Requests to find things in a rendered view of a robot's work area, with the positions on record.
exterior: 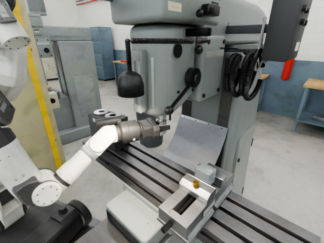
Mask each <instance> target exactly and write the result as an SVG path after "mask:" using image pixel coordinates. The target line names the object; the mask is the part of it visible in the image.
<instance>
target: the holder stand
mask: <svg viewBox="0 0 324 243"><path fill-rule="evenodd" d="M115 116H120V117H121V121H122V122H123V121H128V117H127V116H124V115H121V114H120V113H117V112H112V111H109V110H108V109H99V110H96V111H95V112H94V113H91V114H88V119H89V125H90V130H91V136H94V135H95V134H96V133H97V132H98V131H99V130H100V129H101V127H100V128H97V127H96V123H95V119H101V118H108V117H115ZM129 144H130V143H124V144H123V143H121V142H116V143H112V144H111V145H110V146H109V147H108V149H110V150H112V151H114V152H117V151H118V150H120V149H122V148H123V147H125V146H127V145H129Z"/></svg>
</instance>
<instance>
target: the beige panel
mask: <svg viewBox="0 0 324 243"><path fill-rule="evenodd" d="M13 14H14V15H15V17H16V19H17V21H18V22H20V23H21V25H22V26H23V28H24V30H25V31H26V33H27V34H28V36H29V37H30V39H31V42H30V44H29V45H28V46H27V82H26V85H25V87H24V88H23V90H22V91H21V93H20V94H19V96H18V97H17V99H15V100H14V101H11V102H10V103H11V104H12V105H13V107H14V108H15V113H14V116H13V120H12V123H11V124H9V125H8V127H9V128H11V130H12V131H13V132H14V134H15V135H16V137H17V138H18V140H19V142H20V143H21V145H22V146H23V148H24V149H25V151H26V152H27V154H28V155H29V156H30V158H31V159H32V161H33V162H34V164H35V165H36V166H37V168H42V167H46V168H49V169H51V170H52V171H53V173H56V170H58V169H59V168H60V167H61V166H62V165H63V164H64V163H65V162H66V158H65V155H64V151H63V147H62V143H61V139H60V135H59V131H58V128H57V124H56V120H55V116H54V112H53V108H52V104H51V100H50V97H49V93H48V89H47V85H46V81H45V77H44V73H43V70H42V66H41V61H40V57H39V53H38V49H37V46H36V42H35V38H34V34H33V31H32V27H31V23H30V19H29V16H28V12H27V7H26V3H25V0H16V6H15V8H14V10H13Z"/></svg>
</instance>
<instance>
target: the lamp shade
mask: <svg viewBox="0 0 324 243"><path fill-rule="evenodd" d="M117 91H118V96H119V97H123V98H135V97H141V96H143V95H144V94H145V91H144V82H143V80H142V77H141V75H140V74H138V73H137V72H135V71H133V70H132V71H125V72H123V73H122V74H121V75H120V76H119V78H118V82H117Z"/></svg>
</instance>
